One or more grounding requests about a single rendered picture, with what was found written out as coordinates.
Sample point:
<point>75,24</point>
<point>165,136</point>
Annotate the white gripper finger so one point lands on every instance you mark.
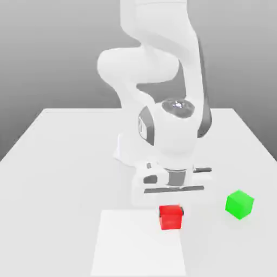
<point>159,213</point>
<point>182,211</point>

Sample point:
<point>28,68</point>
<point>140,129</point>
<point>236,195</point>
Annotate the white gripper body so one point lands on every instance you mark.
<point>173,189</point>

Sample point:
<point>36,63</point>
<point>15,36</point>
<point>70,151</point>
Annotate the small red cube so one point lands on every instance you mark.
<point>171,218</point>

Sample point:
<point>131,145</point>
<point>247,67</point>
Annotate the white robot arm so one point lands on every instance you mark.
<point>151,65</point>

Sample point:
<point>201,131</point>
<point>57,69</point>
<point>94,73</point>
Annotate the small green cube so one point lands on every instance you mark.
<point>239,204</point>

